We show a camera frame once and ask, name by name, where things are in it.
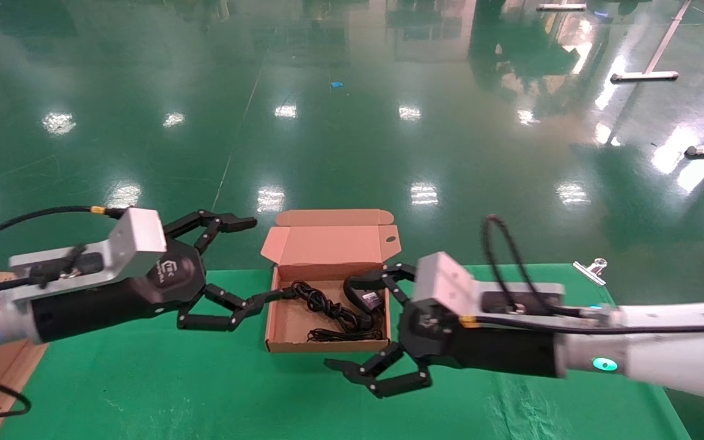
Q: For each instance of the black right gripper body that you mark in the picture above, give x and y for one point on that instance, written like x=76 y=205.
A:
x=486 y=348

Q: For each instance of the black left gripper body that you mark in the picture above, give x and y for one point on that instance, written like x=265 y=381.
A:
x=168 y=275

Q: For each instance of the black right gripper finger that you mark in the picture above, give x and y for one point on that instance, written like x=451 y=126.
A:
x=382 y=382
x=388 y=274

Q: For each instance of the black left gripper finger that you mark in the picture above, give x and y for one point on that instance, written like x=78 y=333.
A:
x=239 y=308
x=223 y=222

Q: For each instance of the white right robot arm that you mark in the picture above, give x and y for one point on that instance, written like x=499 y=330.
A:
x=682 y=360

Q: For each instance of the flat open cardboard box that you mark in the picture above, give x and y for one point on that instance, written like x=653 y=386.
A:
x=327 y=244

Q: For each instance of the green felt mat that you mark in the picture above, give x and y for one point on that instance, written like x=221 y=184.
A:
x=144 y=391

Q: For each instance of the silver binder clip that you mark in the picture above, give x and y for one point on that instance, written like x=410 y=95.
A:
x=593 y=269

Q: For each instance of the white stand foot with pole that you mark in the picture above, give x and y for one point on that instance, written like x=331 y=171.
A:
x=642 y=76

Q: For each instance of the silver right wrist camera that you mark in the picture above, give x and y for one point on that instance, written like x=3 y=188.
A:
x=443 y=278

